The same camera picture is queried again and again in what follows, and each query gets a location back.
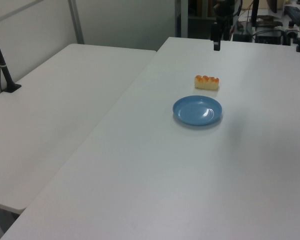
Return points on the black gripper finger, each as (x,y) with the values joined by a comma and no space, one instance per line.
(216,37)
(226,30)

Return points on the black Franka gripper body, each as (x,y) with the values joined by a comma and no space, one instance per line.
(223,8)

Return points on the bread with orange glazed crust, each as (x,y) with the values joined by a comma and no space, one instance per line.
(206,83)

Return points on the blue round plate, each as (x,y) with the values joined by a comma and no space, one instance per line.
(197,111)

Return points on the black monitor stand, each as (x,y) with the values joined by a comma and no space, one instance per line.
(254,13)

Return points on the black electronics box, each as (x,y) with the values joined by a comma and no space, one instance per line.
(268,38)

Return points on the grey partition post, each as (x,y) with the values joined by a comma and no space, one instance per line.
(77,22)

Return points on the black camera stand pole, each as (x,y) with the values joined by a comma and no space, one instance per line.
(0,57)

